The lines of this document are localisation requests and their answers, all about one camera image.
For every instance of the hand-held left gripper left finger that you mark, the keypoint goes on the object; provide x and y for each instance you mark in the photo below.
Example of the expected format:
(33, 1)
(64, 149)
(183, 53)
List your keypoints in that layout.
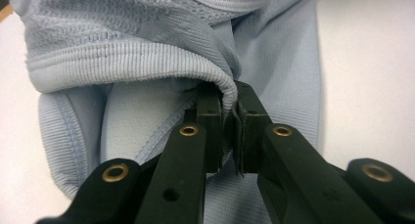
(182, 171)

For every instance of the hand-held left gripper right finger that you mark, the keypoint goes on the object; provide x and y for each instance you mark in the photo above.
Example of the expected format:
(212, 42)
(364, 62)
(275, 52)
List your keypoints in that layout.
(293, 171)

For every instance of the light blue knit vest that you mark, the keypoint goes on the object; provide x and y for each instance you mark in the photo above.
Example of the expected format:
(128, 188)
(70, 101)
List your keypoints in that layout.
(130, 38)

